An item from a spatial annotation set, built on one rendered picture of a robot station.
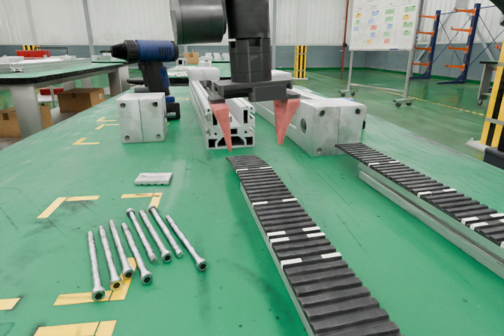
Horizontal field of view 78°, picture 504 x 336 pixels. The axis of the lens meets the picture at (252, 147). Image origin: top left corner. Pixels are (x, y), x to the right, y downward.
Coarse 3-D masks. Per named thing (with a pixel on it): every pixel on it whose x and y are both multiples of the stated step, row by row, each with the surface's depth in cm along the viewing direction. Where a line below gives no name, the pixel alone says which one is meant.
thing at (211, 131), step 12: (192, 84) 105; (192, 96) 113; (204, 96) 76; (204, 108) 62; (240, 108) 63; (252, 108) 63; (204, 120) 64; (216, 120) 63; (240, 120) 64; (252, 120) 63; (204, 132) 66; (216, 132) 62; (240, 132) 64; (252, 132) 65; (216, 144) 63; (240, 144) 65; (252, 144) 65
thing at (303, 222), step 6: (264, 222) 30; (270, 222) 30; (276, 222) 30; (282, 222) 30; (288, 222) 30; (294, 222) 30; (300, 222) 30; (306, 222) 30; (312, 222) 30; (264, 228) 29; (270, 228) 29; (276, 228) 29; (282, 228) 29; (288, 228) 29; (294, 228) 29; (300, 228) 30
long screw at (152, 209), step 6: (150, 210) 38; (156, 210) 39; (156, 216) 36; (162, 222) 35; (162, 228) 34; (168, 234) 33; (168, 240) 32; (174, 240) 32; (174, 246) 31; (180, 252) 30
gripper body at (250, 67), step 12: (240, 48) 40; (252, 48) 40; (264, 48) 40; (240, 60) 41; (252, 60) 40; (264, 60) 41; (240, 72) 41; (252, 72) 41; (264, 72) 41; (216, 84) 42; (228, 84) 41; (240, 84) 40; (252, 84) 41; (264, 84) 41; (276, 84) 42; (288, 84) 42
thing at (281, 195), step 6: (276, 192) 36; (282, 192) 36; (288, 192) 36; (252, 198) 35; (258, 198) 35; (264, 198) 35; (270, 198) 35; (276, 198) 35; (282, 198) 35; (288, 198) 35
